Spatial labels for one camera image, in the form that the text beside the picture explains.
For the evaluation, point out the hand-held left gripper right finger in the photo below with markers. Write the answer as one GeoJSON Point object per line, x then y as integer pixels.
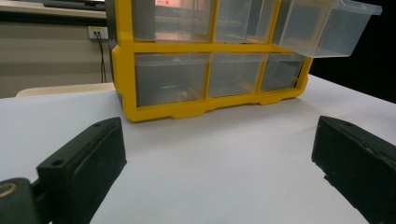
{"type": "Point", "coordinates": [358, 168]}

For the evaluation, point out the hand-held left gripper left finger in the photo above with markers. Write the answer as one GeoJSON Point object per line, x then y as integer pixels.
{"type": "Point", "coordinates": [81, 168]}

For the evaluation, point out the clear plastic storage drawer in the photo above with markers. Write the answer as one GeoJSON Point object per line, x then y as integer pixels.
{"type": "Point", "coordinates": [330, 28]}

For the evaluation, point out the beige side table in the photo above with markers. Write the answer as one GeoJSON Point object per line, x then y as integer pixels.
{"type": "Point", "coordinates": [65, 89]}

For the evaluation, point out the yellow plastic drawer cabinet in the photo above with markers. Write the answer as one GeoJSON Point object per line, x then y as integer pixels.
{"type": "Point", "coordinates": [124, 77]}

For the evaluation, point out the set of clear cabinet drawers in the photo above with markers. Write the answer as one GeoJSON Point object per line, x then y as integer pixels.
{"type": "Point", "coordinates": [169, 77]}

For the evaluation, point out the dark flat object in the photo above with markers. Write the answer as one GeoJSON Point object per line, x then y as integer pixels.
{"type": "Point", "coordinates": [74, 5]}

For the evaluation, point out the light wooden shelf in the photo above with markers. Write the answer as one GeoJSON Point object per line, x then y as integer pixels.
{"type": "Point", "coordinates": [21, 8]}

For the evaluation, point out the white wall socket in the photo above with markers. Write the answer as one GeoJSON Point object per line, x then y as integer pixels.
{"type": "Point", "coordinates": [93, 34]}

